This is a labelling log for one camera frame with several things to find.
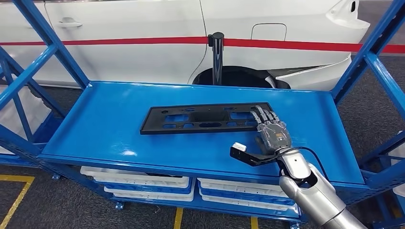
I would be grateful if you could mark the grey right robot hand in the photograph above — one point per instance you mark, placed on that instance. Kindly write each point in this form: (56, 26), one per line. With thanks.
(275, 136)

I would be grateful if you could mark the long black plastic car part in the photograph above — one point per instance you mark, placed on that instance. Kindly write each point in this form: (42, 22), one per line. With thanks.
(208, 117)

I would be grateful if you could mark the blue steel shelf rack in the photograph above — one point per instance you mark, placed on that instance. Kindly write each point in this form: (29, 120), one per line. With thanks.
(189, 151)

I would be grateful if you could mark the black part in bin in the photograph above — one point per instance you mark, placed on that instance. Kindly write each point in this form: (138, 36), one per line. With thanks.
(164, 175)

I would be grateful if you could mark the blue bin lid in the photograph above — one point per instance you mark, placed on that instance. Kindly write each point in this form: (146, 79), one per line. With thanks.
(246, 197)
(142, 189)

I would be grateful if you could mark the red barrier belt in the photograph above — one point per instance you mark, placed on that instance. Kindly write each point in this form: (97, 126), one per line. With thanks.
(316, 45)
(95, 41)

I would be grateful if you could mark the white car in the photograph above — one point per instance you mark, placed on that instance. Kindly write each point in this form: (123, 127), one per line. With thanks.
(126, 19)

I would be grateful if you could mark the yellow floor tape square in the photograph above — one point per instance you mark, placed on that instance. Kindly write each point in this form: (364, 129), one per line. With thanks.
(15, 179)

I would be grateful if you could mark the black camera bracket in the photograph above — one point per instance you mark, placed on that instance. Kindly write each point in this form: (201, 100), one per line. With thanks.
(250, 158)

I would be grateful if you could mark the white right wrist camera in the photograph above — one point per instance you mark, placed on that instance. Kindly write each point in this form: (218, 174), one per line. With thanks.
(239, 147)

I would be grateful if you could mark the black stanchion post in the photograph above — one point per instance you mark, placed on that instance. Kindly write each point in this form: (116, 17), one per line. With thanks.
(216, 63)

